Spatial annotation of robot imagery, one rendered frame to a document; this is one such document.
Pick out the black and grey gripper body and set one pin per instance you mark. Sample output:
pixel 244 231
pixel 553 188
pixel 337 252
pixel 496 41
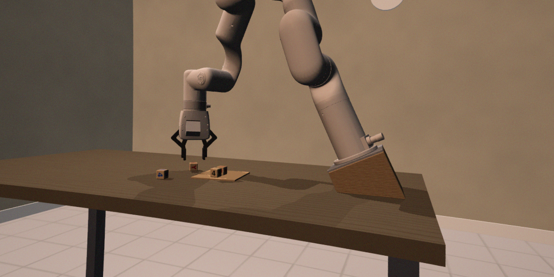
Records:
pixel 191 114

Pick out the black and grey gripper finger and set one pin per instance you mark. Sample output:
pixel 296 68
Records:
pixel 207 144
pixel 181 144

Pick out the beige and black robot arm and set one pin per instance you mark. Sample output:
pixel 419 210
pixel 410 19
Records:
pixel 300 34

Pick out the tan flat mat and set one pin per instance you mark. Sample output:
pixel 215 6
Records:
pixel 230 176

